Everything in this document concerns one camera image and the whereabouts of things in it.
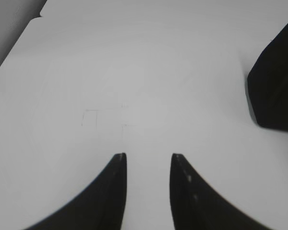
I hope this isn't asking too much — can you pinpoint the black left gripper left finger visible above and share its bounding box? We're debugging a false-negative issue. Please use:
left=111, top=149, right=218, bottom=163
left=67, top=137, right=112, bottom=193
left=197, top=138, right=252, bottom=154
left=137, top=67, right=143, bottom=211
left=29, top=153, right=127, bottom=230

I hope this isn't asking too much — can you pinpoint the black canvas tote bag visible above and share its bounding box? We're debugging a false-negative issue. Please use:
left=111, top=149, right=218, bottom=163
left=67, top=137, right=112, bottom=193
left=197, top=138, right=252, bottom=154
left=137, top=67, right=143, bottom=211
left=247, top=23, right=288, bottom=131

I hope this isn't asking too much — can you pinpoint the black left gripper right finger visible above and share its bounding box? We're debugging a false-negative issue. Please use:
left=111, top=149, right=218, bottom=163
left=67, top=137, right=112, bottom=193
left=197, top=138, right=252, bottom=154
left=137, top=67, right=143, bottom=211
left=170, top=153, right=267, bottom=230

